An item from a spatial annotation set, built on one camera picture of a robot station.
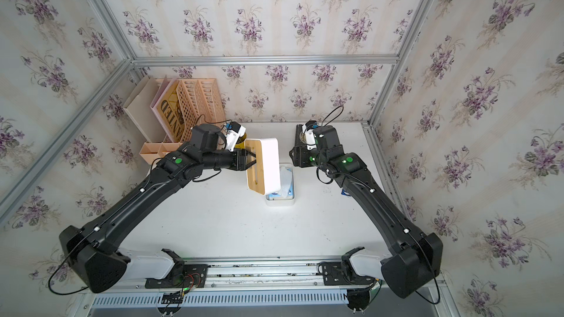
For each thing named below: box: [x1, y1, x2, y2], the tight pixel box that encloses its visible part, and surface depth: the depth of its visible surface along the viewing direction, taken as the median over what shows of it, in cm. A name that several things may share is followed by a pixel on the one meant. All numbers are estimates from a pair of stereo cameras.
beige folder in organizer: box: [122, 74, 166, 144], surface depth 92 cm
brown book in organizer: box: [157, 79, 183, 141], surface depth 98 cm
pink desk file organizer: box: [139, 75, 227, 166], surface depth 103 cm
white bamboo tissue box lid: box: [245, 137, 282, 196], surface depth 66 cm
